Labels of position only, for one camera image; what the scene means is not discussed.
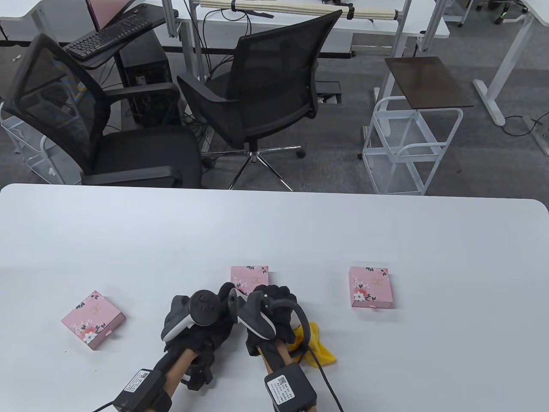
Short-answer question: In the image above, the black floor cable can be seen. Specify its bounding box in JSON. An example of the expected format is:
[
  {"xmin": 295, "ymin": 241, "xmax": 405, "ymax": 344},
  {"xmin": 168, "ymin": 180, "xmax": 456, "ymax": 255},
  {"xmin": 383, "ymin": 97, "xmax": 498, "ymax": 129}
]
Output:
[{"xmin": 502, "ymin": 114, "xmax": 544, "ymax": 137}]

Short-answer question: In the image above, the white wire cart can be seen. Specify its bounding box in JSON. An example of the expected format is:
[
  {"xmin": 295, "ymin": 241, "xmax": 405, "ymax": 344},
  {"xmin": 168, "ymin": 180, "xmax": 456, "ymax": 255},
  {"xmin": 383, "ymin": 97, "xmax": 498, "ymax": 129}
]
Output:
[
  {"xmin": 0, "ymin": 102, "xmax": 83, "ymax": 186},
  {"xmin": 359, "ymin": 95, "xmax": 465, "ymax": 196}
]

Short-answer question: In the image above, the black keyboard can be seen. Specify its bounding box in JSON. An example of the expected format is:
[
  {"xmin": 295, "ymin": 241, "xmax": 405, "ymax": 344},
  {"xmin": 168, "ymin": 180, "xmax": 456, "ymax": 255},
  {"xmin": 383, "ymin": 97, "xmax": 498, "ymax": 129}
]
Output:
[{"xmin": 64, "ymin": 15, "xmax": 154, "ymax": 60}]

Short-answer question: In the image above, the black mesh office chair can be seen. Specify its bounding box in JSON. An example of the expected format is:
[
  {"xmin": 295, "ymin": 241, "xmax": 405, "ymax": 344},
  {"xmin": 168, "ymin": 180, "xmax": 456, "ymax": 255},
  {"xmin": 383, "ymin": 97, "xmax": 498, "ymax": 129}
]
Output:
[{"xmin": 1, "ymin": 33, "xmax": 203, "ymax": 188}]

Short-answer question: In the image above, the brown board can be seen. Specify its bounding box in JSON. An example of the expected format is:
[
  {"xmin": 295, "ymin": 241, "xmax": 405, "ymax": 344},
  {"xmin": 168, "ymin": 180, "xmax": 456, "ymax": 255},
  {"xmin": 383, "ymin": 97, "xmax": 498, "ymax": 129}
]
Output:
[{"xmin": 385, "ymin": 56, "xmax": 475, "ymax": 109}]

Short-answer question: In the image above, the white desk with angled leg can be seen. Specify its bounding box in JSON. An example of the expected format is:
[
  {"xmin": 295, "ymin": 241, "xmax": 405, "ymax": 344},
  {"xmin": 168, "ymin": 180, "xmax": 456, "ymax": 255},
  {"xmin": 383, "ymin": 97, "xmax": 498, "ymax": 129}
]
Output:
[{"xmin": 473, "ymin": 0, "xmax": 549, "ymax": 157}]

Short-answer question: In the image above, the person's left forearm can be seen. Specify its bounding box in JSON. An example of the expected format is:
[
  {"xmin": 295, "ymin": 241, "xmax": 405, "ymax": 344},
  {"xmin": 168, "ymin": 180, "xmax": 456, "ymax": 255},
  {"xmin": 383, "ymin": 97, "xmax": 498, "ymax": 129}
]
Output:
[{"xmin": 165, "ymin": 350, "xmax": 202, "ymax": 400}]

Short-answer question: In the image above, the pink floral jewelry box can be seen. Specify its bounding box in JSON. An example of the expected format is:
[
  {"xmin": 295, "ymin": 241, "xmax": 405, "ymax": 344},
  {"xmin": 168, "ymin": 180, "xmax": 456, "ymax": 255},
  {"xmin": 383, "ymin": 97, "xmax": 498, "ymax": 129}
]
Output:
[
  {"xmin": 61, "ymin": 290, "xmax": 125, "ymax": 351},
  {"xmin": 349, "ymin": 266, "xmax": 394, "ymax": 309},
  {"xmin": 231, "ymin": 265, "xmax": 270, "ymax": 289}
]

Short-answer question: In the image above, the black left forearm module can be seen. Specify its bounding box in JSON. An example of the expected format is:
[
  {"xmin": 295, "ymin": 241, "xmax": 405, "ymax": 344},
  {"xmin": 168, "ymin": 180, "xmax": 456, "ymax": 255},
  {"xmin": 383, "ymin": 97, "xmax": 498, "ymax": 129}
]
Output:
[{"xmin": 114, "ymin": 368, "xmax": 173, "ymax": 412}]

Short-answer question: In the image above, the yellow cleaning cloth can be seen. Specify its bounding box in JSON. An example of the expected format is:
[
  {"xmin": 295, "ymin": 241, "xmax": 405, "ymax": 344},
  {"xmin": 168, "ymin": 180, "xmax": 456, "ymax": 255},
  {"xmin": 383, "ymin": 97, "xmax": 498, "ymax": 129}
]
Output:
[{"xmin": 288, "ymin": 322, "xmax": 338, "ymax": 367}]

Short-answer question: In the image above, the black right forearm module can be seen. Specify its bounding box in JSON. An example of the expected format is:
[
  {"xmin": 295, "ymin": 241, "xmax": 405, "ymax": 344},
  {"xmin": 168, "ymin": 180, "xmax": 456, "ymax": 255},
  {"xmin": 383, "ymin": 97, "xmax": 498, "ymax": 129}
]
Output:
[{"xmin": 264, "ymin": 364, "xmax": 318, "ymax": 412}]

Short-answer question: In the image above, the person's right hand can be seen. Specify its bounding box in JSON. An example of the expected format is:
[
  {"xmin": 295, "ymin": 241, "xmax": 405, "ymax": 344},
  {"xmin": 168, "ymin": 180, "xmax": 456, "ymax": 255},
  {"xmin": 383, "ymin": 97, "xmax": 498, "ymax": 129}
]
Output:
[{"xmin": 245, "ymin": 283, "xmax": 301, "ymax": 359}]

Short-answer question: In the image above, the floor power box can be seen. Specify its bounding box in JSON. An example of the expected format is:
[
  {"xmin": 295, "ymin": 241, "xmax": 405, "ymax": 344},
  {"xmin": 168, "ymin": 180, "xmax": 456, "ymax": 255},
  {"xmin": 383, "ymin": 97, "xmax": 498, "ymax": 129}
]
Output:
[{"xmin": 317, "ymin": 82, "xmax": 344, "ymax": 104}]

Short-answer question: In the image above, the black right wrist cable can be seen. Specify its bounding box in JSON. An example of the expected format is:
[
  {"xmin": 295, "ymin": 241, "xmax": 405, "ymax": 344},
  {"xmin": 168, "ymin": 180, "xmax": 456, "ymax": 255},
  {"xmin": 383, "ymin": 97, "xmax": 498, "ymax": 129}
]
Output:
[{"xmin": 307, "ymin": 348, "xmax": 344, "ymax": 412}]

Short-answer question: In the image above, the grey hand controller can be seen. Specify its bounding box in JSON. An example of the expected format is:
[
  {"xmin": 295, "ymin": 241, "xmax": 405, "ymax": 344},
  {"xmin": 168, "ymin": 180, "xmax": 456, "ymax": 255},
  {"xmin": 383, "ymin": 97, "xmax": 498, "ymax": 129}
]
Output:
[
  {"xmin": 161, "ymin": 291, "xmax": 221, "ymax": 342},
  {"xmin": 228, "ymin": 288, "xmax": 311, "ymax": 348}
]

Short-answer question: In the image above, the black chair with chrome base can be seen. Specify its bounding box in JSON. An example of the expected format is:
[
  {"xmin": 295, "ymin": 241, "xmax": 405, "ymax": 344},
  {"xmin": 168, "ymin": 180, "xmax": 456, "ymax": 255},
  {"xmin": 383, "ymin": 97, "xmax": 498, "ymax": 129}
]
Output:
[{"xmin": 177, "ymin": 9, "xmax": 344, "ymax": 191}]

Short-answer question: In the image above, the person's right forearm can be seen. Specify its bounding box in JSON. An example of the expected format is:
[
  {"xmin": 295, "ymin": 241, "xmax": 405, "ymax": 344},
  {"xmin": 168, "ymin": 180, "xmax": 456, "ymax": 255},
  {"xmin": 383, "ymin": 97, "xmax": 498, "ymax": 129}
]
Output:
[{"xmin": 259, "ymin": 339, "xmax": 296, "ymax": 374}]

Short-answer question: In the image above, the black computer tower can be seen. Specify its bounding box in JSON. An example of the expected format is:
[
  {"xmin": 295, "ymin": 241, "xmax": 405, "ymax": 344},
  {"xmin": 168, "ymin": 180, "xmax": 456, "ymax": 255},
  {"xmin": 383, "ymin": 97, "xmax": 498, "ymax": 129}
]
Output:
[{"xmin": 118, "ymin": 31, "xmax": 181, "ymax": 127}]

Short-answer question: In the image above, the person's left hand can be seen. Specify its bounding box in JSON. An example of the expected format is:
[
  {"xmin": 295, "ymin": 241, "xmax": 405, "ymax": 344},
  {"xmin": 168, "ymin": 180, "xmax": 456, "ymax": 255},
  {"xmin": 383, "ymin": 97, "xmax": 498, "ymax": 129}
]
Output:
[{"xmin": 165, "ymin": 282, "xmax": 247, "ymax": 357}]

